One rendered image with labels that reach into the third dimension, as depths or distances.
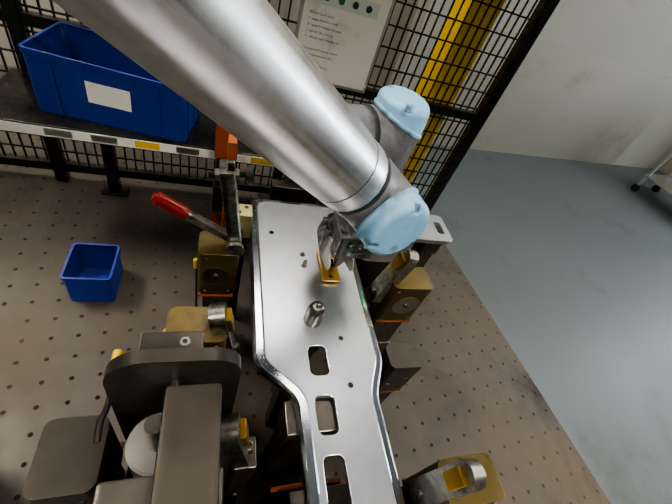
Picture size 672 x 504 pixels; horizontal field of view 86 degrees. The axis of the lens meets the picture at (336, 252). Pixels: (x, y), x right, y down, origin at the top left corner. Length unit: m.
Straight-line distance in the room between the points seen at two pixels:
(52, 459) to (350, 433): 0.35
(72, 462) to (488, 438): 0.89
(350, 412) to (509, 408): 0.66
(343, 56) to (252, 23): 0.88
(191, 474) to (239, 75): 0.30
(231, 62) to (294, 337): 0.49
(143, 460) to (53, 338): 0.61
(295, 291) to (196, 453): 0.39
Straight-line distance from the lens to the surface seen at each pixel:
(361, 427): 0.60
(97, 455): 0.49
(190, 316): 0.56
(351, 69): 1.11
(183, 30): 0.21
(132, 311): 1.02
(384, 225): 0.34
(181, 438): 0.37
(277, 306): 0.66
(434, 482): 0.59
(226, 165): 0.57
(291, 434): 0.59
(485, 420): 1.12
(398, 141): 0.50
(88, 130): 0.98
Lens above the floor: 1.54
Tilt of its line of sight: 44 degrees down
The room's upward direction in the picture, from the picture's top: 23 degrees clockwise
